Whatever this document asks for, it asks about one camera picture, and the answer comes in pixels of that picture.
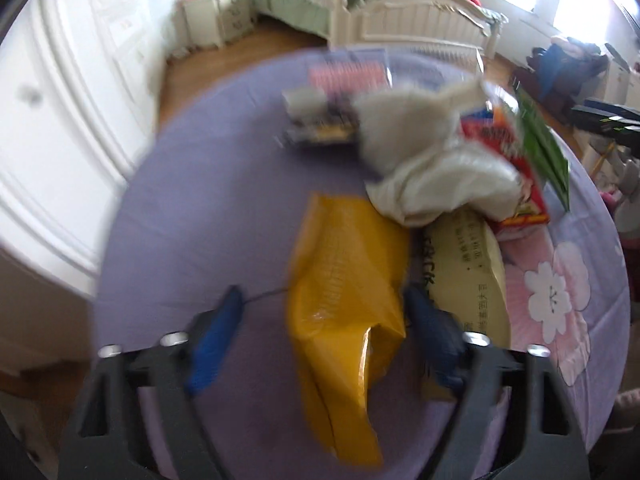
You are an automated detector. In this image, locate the white nightstand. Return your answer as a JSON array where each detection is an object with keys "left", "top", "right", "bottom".
[{"left": 180, "top": 0, "right": 256, "bottom": 51}]

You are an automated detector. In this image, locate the white plastic bag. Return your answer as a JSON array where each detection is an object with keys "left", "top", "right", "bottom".
[{"left": 352, "top": 80, "right": 523, "bottom": 228}]

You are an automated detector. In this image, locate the dark yellow small packet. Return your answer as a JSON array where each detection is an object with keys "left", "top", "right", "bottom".
[{"left": 282, "top": 87, "right": 363, "bottom": 148}]

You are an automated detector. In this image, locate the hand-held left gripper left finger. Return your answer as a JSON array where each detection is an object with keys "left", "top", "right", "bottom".
[{"left": 57, "top": 285, "right": 246, "bottom": 480}]

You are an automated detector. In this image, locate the red snack packet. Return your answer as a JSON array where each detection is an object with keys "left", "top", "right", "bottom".
[{"left": 457, "top": 105, "right": 551, "bottom": 231}]

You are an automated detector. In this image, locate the pink striped packet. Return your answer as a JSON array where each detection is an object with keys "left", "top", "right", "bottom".
[{"left": 307, "top": 57, "right": 393, "bottom": 101}]

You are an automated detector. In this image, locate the white dresser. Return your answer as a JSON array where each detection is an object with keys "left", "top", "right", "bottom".
[{"left": 602, "top": 45, "right": 640, "bottom": 106}]

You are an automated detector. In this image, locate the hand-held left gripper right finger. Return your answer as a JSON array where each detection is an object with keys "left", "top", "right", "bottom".
[{"left": 402, "top": 285, "right": 591, "bottom": 480}]

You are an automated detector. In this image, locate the white wardrobe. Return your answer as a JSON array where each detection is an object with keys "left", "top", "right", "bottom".
[{"left": 0, "top": 0, "right": 171, "bottom": 301}]

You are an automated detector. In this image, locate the black folded machine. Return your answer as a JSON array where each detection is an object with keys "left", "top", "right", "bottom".
[{"left": 570, "top": 100, "right": 640, "bottom": 148}]

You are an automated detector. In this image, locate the yellow plastic bag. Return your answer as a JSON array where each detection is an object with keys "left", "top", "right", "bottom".
[{"left": 285, "top": 192, "right": 413, "bottom": 468}]

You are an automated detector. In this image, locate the green packet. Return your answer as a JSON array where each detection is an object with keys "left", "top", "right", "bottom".
[{"left": 515, "top": 87, "right": 572, "bottom": 211}]

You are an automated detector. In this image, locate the purple floral tablecloth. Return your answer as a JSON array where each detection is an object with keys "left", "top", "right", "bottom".
[{"left": 92, "top": 47, "right": 632, "bottom": 480}]

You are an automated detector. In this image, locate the beige paper package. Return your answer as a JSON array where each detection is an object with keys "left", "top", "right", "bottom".
[{"left": 417, "top": 207, "right": 513, "bottom": 403}]

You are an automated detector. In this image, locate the white bed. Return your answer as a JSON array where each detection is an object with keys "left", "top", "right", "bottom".
[{"left": 250, "top": 0, "right": 511, "bottom": 58}]

